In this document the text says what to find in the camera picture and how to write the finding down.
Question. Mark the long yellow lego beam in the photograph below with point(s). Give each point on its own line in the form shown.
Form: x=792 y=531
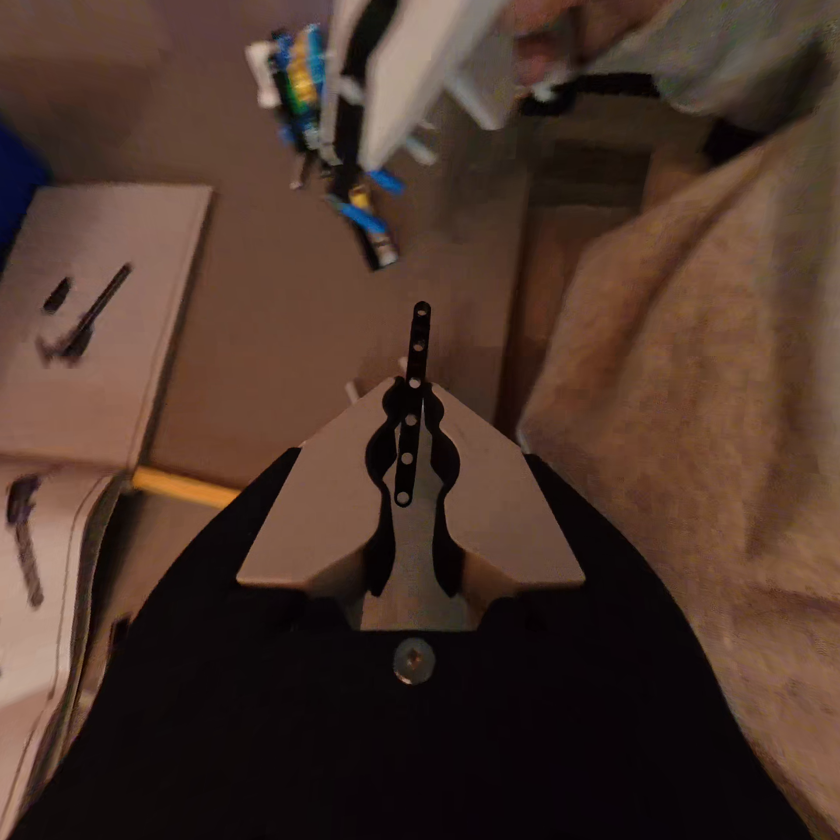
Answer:
x=184 y=487

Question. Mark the person's right forearm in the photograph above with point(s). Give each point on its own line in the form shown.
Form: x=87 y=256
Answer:
x=722 y=52

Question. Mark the white and black lego piece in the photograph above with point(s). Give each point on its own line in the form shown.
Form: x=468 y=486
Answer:
x=352 y=390

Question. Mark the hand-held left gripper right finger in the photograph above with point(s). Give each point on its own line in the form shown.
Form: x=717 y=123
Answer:
x=512 y=518

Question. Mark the beige trouser legs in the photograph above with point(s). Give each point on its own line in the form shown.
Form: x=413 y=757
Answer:
x=689 y=459

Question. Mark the open instruction booklet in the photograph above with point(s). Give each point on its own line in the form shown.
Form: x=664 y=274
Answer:
x=39 y=656

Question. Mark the blue storage bin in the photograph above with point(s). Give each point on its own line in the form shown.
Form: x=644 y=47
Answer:
x=19 y=184

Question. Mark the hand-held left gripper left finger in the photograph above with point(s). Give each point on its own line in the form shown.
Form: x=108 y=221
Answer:
x=315 y=512

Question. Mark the black lego beam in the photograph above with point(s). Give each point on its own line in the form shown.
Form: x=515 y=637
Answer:
x=413 y=394

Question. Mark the person's right hand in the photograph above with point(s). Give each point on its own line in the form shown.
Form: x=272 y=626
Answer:
x=548 y=39

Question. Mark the colourful lego gear assembly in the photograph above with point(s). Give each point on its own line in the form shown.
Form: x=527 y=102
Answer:
x=302 y=85

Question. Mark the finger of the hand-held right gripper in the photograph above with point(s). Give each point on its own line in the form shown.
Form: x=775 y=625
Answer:
x=338 y=85
x=426 y=65

